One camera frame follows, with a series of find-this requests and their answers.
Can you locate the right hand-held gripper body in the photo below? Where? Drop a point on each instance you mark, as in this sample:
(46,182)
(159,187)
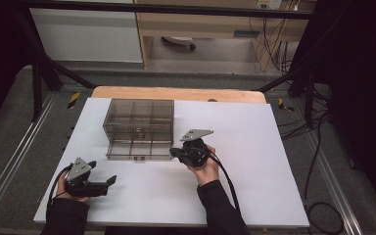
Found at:
(195,153)

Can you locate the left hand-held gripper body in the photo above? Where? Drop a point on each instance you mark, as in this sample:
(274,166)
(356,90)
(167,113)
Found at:
(84,187)

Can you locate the smoky plastic drawer box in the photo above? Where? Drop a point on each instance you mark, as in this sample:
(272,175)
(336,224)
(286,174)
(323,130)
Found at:
(140,112)

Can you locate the person's right hand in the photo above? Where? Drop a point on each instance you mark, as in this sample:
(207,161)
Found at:
(207,173)

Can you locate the person's left hand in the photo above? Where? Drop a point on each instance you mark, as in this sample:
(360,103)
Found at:
(62,192)

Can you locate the wooden table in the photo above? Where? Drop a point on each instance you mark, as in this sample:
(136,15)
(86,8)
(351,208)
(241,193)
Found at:
(176,93)

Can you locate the white board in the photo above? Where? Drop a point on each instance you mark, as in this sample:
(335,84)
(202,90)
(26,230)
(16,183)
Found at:
(258,163)

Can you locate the office chair base with caster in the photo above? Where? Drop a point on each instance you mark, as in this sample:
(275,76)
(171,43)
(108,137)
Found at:
(179,40)

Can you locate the white cabinet panel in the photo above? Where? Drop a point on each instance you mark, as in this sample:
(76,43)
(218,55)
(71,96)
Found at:
(84,36)

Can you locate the light wooden desk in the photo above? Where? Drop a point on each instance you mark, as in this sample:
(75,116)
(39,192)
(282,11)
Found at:
(209,24)

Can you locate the black curtain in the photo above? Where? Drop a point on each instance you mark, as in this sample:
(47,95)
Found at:
(362,81)
(0,58)

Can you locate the white power strip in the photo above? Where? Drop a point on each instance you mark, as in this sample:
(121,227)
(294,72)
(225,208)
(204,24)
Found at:
(269,4)

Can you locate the aluminium floor rail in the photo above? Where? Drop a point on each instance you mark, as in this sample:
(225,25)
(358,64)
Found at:
(333,182)
(16,156)

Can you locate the black metal frame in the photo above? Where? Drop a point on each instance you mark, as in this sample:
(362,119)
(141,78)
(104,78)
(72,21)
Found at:
(176,9)

